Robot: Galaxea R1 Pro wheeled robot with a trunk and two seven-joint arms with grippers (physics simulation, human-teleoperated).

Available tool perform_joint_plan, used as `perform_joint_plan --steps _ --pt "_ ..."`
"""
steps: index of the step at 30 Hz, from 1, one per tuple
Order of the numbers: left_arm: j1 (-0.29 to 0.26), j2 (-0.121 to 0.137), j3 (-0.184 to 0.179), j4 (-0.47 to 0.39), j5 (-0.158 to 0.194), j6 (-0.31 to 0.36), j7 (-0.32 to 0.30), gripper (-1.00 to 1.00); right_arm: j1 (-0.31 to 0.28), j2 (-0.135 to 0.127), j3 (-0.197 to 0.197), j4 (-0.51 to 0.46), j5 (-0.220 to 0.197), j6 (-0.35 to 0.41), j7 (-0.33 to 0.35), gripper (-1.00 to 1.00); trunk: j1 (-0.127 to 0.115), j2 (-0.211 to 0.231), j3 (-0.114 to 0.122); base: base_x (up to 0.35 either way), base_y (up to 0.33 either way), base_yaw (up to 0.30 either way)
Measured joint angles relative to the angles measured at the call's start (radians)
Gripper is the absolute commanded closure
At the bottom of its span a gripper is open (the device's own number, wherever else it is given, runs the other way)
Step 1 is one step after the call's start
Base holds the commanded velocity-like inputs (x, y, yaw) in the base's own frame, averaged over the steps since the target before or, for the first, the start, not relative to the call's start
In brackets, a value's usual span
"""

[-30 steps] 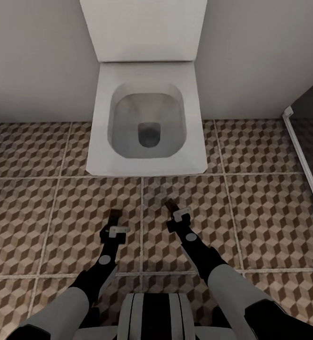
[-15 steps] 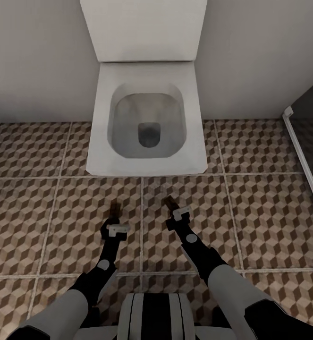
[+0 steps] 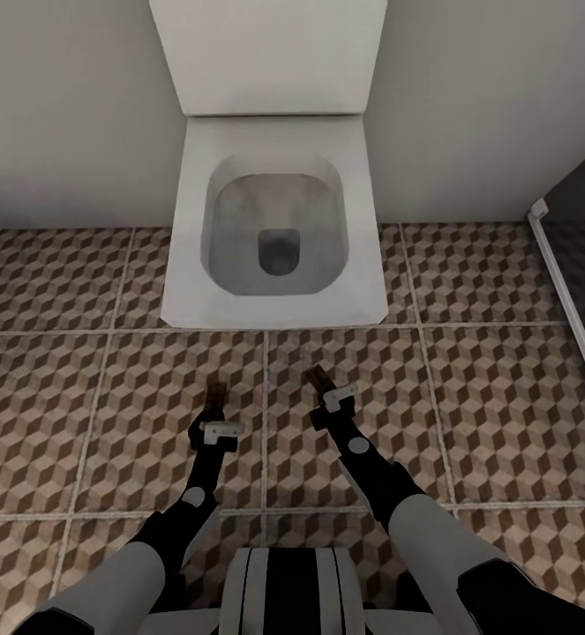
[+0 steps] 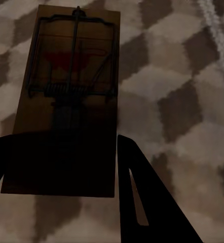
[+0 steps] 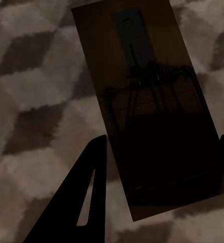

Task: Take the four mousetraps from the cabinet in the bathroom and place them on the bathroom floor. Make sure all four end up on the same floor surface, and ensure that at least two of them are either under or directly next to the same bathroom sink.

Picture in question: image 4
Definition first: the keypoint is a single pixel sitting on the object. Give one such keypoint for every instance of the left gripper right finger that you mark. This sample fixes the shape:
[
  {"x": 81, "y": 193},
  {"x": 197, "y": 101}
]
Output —
[{"x": 167, "y": 222}]

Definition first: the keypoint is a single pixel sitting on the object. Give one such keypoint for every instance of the mousetrap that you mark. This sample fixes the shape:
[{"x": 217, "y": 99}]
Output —
[{"x": 65, "y": 131}]

